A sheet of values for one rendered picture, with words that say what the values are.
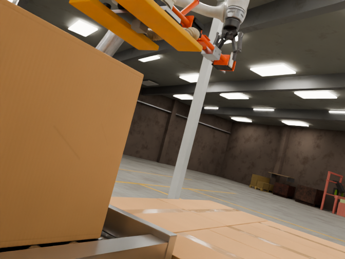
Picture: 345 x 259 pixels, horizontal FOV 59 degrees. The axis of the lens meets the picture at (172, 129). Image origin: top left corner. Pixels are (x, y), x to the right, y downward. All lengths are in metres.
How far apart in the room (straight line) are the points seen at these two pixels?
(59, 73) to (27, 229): 0.29
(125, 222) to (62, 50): 0.42
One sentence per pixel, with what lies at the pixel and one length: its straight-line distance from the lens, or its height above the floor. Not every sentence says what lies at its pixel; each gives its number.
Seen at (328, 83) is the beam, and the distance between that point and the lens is 9.52.
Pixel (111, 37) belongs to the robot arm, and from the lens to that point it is 1.79.
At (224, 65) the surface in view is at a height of 1.24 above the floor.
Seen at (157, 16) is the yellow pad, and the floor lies 1.14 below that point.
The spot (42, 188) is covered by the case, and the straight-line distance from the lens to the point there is 0.63.
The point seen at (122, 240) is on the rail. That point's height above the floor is 0.59.
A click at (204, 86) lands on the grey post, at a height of 1.82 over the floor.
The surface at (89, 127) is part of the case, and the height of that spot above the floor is 0.79.
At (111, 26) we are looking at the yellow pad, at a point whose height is 1.14.
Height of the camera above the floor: 0.78
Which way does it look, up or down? 4 degrees up
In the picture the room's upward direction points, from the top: 15 degrees clockwise
